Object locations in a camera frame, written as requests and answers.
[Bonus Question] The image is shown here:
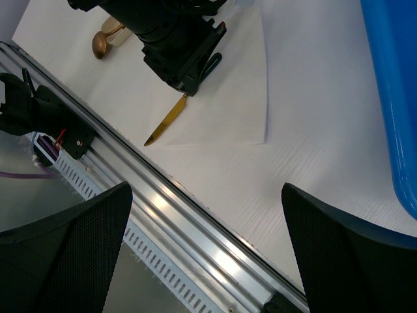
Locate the aluminium front rail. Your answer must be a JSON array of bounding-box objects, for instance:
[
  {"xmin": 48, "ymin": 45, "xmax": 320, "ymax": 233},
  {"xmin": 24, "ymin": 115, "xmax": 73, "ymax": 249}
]
[{"xmin": 1, "ymin": 43, "xmax": 309, "ymax": 312}]

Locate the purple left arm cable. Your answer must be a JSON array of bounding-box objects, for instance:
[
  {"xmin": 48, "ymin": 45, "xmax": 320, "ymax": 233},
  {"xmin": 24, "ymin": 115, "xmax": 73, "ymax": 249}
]
[{"xmin": 0, "ymin": 136, "xmax": 59, "ymax": 180}]

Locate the blue plastic bin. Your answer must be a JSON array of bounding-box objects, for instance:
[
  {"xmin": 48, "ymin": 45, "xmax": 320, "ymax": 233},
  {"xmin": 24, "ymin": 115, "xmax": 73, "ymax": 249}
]
[{"xmin": 360, "ymin": 1, "xmax": 416, "ymax": 218}]

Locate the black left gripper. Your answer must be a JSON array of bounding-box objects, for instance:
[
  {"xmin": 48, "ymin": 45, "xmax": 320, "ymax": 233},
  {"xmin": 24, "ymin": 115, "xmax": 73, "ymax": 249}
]
[{"xmin": 97, "ymin": 0, "xmax": 227, "ymax": 97}]

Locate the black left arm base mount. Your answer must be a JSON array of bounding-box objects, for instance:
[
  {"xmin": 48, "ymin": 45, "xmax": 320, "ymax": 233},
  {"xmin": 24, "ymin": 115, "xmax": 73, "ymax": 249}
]
[{"xmin": 1, "ymin": 68, "xmax": 96, "ymax": 160}]

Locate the white slotted cable duct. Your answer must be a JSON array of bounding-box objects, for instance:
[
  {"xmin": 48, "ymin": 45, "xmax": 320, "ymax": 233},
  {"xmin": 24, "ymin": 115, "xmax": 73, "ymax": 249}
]
[{"xmin": 31, "ymin": 133, "xmax": 221, "ymax": 312}]

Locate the beige utensil holder case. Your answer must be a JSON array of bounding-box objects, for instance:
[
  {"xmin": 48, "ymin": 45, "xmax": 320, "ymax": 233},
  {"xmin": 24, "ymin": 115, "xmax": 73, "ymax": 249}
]
[{"xmin": 101, "ymin": 16, "xmax": 132, "ymax": 46}]

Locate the copper spoon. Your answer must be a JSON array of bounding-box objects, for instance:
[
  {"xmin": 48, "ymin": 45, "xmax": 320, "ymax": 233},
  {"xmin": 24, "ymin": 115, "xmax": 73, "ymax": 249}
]
[{"xmin": 91, "ymin": 24, "xmax": 125, "ymax": 60}]

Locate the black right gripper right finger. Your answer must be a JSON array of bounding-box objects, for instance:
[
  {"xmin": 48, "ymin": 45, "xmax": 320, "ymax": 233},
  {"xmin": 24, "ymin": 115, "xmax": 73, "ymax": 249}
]
[{"xmin": 281, "ymin": 183, "xmax": 416, "ymax": 312}]

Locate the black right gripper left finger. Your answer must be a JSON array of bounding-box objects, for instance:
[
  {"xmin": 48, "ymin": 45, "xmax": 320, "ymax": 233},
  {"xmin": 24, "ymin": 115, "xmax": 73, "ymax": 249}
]
[{"xmin": 1, "ymin": 182, "xmax": 132, "ymax": 312}]

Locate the gold knife green handle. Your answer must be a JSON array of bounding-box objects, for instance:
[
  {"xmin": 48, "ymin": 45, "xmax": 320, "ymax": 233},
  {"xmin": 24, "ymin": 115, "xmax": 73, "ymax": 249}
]
[{"xmin": 144, "ymin": 94, "xmax": 188, "ymax": 147}]

